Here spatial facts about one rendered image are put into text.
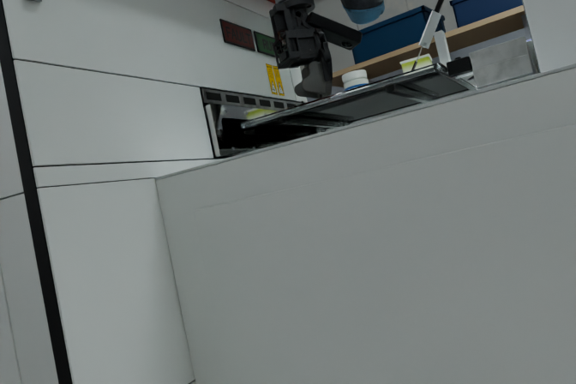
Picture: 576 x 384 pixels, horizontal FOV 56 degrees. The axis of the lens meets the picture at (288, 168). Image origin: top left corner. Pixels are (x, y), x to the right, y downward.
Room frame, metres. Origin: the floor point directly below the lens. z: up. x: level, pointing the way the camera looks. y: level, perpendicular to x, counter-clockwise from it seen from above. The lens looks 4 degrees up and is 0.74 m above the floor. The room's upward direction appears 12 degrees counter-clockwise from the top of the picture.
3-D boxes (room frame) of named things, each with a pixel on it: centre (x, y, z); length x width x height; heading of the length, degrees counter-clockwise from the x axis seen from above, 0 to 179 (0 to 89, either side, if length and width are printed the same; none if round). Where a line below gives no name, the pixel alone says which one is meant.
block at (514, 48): (0.82, -0.35, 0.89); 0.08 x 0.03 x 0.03; 63
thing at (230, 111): (1.14, 0.02, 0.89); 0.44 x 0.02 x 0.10; 153
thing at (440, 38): (1.23, -0.39, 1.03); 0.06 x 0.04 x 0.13; 63
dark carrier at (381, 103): (1.06, -0.18, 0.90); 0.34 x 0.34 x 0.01; 63
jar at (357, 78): (1.52, -0.24, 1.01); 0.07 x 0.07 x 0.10
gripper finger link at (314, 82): (1.02, -0.08, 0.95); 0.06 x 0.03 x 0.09; 112
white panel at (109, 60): (0.99, 0.11, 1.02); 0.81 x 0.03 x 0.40; 153
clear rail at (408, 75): (0.90, -0.10, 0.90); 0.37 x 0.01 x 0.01; 63
